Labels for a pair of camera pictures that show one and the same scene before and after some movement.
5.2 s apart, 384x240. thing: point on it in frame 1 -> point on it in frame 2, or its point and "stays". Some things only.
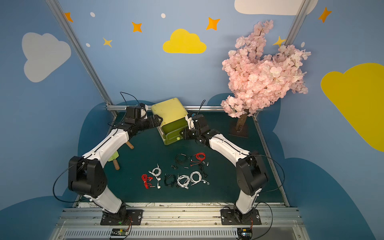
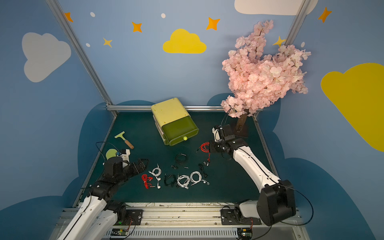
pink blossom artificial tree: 257,80 stays
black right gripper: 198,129 -> 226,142
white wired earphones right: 194,182 stays
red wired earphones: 200,156 -> 205,147
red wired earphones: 145,179 stays
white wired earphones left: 157,172 stays
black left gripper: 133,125 -> 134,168
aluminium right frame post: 297,23 stays
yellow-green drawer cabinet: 174,121 stays
